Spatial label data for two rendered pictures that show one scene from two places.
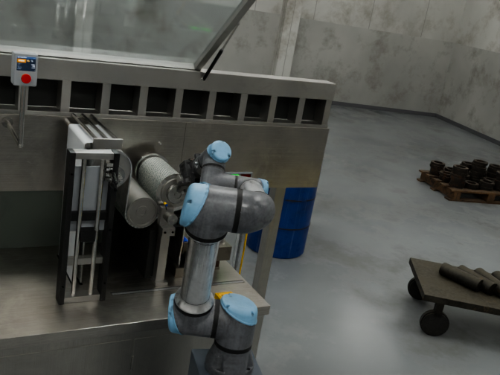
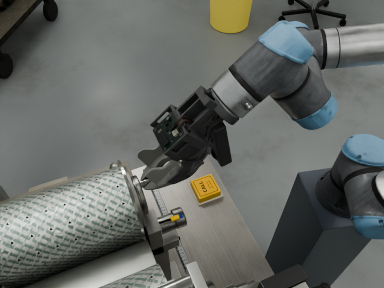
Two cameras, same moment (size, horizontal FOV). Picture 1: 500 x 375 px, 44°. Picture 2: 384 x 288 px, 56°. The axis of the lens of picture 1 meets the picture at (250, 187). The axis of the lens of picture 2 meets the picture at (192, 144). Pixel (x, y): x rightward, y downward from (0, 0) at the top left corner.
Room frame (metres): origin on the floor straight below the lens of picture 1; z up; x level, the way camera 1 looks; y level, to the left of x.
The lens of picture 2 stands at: (2.01, 0.60, 1.82)
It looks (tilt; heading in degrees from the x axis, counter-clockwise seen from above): 50 degrees down; 278
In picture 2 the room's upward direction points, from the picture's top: straight up
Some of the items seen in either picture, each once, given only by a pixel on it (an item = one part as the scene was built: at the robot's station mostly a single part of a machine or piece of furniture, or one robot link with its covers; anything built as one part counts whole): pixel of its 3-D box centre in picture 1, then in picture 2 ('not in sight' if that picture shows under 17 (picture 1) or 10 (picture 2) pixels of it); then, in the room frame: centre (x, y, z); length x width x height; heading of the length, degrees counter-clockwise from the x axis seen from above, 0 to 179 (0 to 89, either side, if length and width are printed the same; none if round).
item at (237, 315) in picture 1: (234, 319); (362, 163); (1.65, -0.02, 1.07); 0.13 x 0.12 x 0.14; 95
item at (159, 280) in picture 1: (164, 245); (164, 250); (2.12, 0.28, 1.05); 0.06 x 0.05 x 0.31; 31
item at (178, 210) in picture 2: (171, 219); (178, 217); (2.09, 0.26, 1.18); 0.04 x 0.02 x 0.04; 121
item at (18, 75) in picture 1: (24, 69); not in sight; (1.91, 0.76, 1.66); 0.07 x 0.07 x 0.10; 33
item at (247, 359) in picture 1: (231, 353); (347, 185); (1.65, -0.03, 0.95); 0.15 x 0.15 x 0.10
